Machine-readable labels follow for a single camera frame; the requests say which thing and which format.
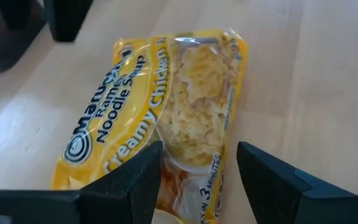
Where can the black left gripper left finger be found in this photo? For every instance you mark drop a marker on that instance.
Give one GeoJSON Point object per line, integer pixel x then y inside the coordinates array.
{"type": "Point", "coordinates": [120, 193]}

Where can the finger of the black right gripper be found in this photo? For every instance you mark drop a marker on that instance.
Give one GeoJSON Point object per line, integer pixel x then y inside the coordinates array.
{"type": "Point", "coordinates": [14, 12]}
{"type": "Point", "coordinates": [67, 18]}

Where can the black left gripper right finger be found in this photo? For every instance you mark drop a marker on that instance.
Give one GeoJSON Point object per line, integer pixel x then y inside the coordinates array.
{"type": "Point", "coordinates": [275, 193]}

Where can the yellow creamy chicken ramen packet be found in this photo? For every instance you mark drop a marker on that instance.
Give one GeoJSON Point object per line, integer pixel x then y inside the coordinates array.
{"type": "Point", "coordinates": [135, 109]}

